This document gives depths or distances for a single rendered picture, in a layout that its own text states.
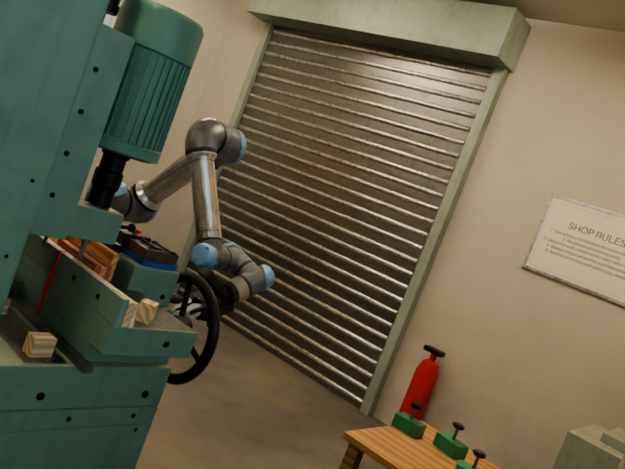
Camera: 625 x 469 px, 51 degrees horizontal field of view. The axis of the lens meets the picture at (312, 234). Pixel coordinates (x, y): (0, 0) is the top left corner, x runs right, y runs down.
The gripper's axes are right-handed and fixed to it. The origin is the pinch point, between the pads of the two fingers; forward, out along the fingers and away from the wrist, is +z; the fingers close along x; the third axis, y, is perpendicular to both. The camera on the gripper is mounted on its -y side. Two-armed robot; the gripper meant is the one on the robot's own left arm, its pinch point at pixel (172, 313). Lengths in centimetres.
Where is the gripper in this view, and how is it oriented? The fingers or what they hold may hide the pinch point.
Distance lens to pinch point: 185.7
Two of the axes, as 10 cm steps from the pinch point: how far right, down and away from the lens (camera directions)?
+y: 0.0, 8.9, 4.5
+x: -7.0, -3.2, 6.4
